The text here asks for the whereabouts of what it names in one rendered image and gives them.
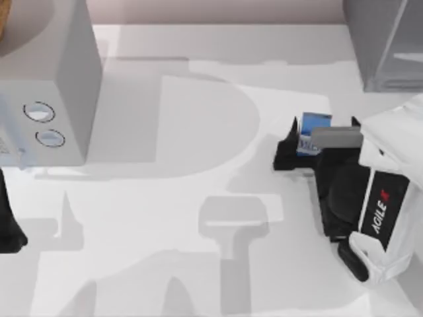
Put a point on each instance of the large microwave knob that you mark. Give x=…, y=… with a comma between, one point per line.
x=39, y=112

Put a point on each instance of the grey cabinet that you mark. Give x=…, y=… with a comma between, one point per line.
x=380, y=43

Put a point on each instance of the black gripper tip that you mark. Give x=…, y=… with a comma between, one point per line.
x=8, y=224

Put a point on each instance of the brown wooden object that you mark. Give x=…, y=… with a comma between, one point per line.
x=3, y=16

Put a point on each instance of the pale microwave oven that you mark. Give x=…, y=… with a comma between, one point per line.
x=66, y=66

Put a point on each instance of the blue and white carton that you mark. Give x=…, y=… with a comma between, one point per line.
x=315, y=121

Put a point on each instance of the small microwave knob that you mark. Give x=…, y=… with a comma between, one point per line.
x=50, y=137

